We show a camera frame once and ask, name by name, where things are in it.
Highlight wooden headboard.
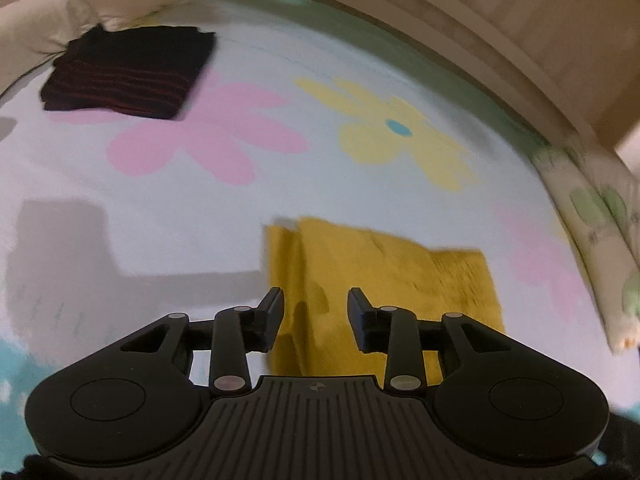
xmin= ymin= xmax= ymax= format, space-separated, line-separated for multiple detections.
xmin=240 ymin=0 xmax=640 ymax=151

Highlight mustard yellow knit sweater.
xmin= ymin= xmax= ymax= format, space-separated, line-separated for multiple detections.
xmin=266 ymin=218 xmax=504 ymax=380

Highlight grey white pillow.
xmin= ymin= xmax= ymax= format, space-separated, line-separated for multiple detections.
xmin=0 ymin=0 xmax=99 ymax=93

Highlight folded dark maroon garment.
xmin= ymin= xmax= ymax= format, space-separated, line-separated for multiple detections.
xmin=40 ymin=25 xmax=217 ymax=120

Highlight floral white folded duvet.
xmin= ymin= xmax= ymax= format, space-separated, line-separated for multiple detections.
xmin=533 ymin=146 xmax=639 ymax=353

